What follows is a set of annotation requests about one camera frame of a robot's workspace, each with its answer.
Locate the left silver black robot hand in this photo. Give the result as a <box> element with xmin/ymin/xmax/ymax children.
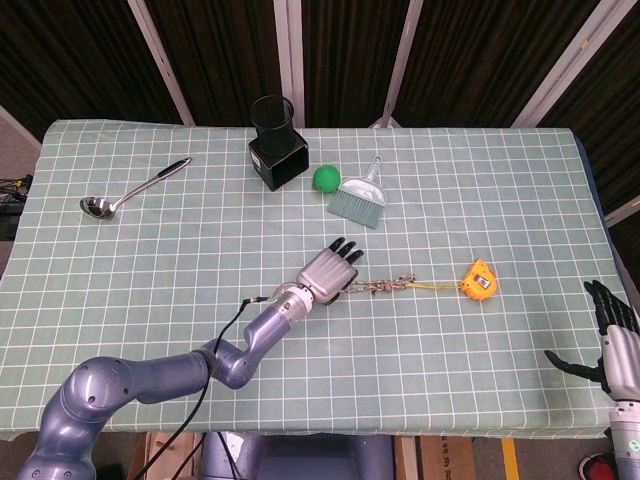
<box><xmin>295</xmin><ymin>236</ymin><xmax>365</xmax><ymax>306</ymax></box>

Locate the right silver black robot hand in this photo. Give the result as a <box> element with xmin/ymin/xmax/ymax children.
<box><xmin>543</xmin><ymin>279</ymin><xmax>640</xmax><ymax>402</ymax></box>

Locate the braided multicolour rope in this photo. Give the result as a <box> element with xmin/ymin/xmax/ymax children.
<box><xmin>344</xmin><ymin>272</ymin><xmax>417</xmax><ymax>296</ymax></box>

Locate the yellow tape measure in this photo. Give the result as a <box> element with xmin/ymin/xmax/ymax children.
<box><xmin>460</xmin><ymin>258</ymin><xmax>499</xmax><ymax>302</ymax></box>

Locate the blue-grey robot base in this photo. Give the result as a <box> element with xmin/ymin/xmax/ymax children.
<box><xmin>199</xmin><ymin>430</ymin><xmax>396</xmax><ymax>480</ymax></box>

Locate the small teal hand brush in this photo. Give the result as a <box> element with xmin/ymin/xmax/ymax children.
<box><xmin>326</xmin><ymin>155</ymin><xmax>389</xmax><ymax>231</ymax></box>

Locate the green ball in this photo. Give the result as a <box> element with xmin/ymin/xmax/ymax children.
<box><xmin>312</xmin><ymin>164</ymin><xmax>343</xmax><ymax>194</ymax></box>

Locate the red black round object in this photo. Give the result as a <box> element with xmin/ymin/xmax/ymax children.
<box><xmin>577</xmin><ymin>452</ymin><xmax>612</xmax><ymax>480</ymax></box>

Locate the black open box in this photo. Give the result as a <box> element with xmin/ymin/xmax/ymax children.
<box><xmin>247</xmin><ymin>128</ymin><xmax>311</xmax><ymax>193</ymax></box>

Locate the green checkered tablecloth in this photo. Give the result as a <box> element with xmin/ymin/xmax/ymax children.
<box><xmin>0</xmin><ymin>118</ymin><xmax>640</xmax><ymax>442</ymax></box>

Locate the black cylindrical cup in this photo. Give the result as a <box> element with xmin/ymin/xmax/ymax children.
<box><xmin>249</xmin><ymin>95</ymin><xmax>297</xmax><ymax>161</ymax></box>

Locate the brown cardboard box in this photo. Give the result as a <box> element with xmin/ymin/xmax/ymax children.
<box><xmin>394</xmin><ymin>435</ymin><xmax>477</xmax><ymax>480</ymax></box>

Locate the stainless steel ladle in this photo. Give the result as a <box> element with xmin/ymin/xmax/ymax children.
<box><xmin>79</xmin><ymin>157</ymin><xmax>193</xmax><ymax>221</ymax></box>

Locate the beige cardboard piece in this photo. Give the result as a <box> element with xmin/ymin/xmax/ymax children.
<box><xmin>130</xmin><ymin>432</ymin><xmax>204</xmax><ymax>480</ymax></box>

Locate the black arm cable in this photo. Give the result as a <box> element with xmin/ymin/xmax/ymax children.
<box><xmin>134</xmin><ymin>295</ymin><xmax>274</xmax><ymax>480</ymax></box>

